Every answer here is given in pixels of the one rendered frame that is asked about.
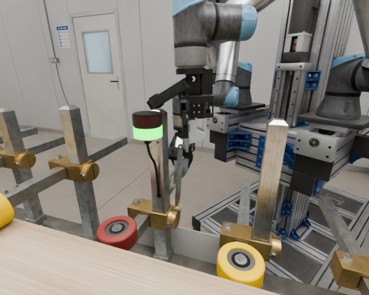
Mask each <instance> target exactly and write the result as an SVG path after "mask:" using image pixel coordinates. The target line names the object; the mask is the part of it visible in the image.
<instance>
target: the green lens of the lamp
mask: <svg viewBox="0 0 369 295"><path fill-rule="evenodd" d="M133 133H134V138H135V139H138V140H155V139H159V138H161V137H162V136H163V132H162V125H161V126H160V127H158V128H155V129H137V128H134V126H133Z"/></svg>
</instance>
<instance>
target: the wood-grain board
mask: <svg viewBox="0 0 369 295"><path fill-rule="evenodd" d="M0 295H280V294H276V293H273V292H270V291H266V290H263V289H259V288H256V287H252V286H248V285H246V284H242V283H238V282H234V281H231V280H228V279H224V278H221V277H217V276H213V275H210V274H207V273H203V272H199V271H196V270H193V269H189V268H186V267H183V266H179V265H175V264H172V263H169V262H165V261H162V260H158V259H154V258H150V257H148V256H144V255H140V254H138V253H134V252H130V251H126V250H123V249H120V248H116V247H113V246H109V245H106V244H103V243H99V242H96V241H92V240H89V239H85V238H81V237H79V236H75V235H71V234H67V233H65V232H61V231H57V230H54V229H50V228H46V227H43V226H40V225H36V224H33V223H30V222H26V221H22V220H19V219H16V218H13V220H12V221H11V222H9V223H8V224H6V225H4V226H3V227H1V228H0Z"/></svg>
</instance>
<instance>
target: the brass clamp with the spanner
mask: <svg viewBox="0 0 369 295"><path fill-rule="evenodd" d="M139 200H140V202H141V203H140V204H139V205H133V202H132V203H130V205H129V206H128V207H127V210H128V216H129V217H131V218H133V219H134V218H135V217H136V216H137V215H138V213H140V214H145V215H149V226H148V227H151V228H155V229H159V230H163V231H168V229H169V228H172V229H176V228H177V226H178V225H179V221H180V210H178V209H174V208H173V205H172V204H170V206H169V208H168V210H167V211H166V212H165V213H161V212H156V211H153V209H152V201H151V200H146V199H142V198H139Z"/></svg>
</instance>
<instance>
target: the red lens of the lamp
mask: <svg viewBox="0 0 369 295"><path fill-rule="evenodd" d="M132 125H133V126H134V127H137V128H154V127H157V126H161V125H162V113H161V112H160V114H159V115H155V116H136V115H134V113H133V114H132Z"/></svg>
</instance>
